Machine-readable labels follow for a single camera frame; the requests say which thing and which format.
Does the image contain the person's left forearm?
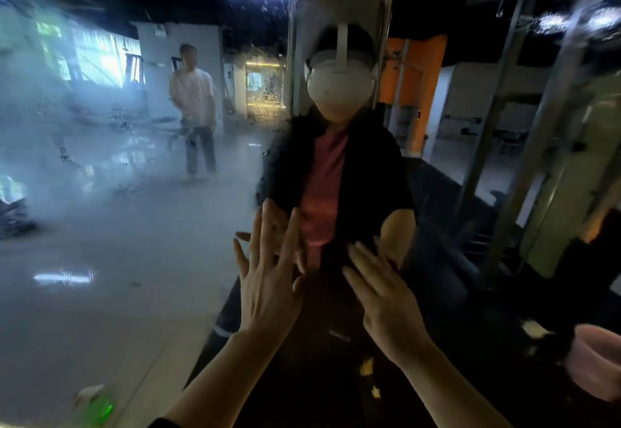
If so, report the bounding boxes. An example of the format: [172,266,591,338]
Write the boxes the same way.
[165,326,294,428]

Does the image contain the large wall mirror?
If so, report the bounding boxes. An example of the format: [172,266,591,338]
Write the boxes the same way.
[0,0,621,428]

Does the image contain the person's left hand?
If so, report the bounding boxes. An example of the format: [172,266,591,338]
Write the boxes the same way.
[233,200,308,343]

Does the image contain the person's right hand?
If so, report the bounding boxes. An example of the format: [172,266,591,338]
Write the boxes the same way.
[342,240,434,368]

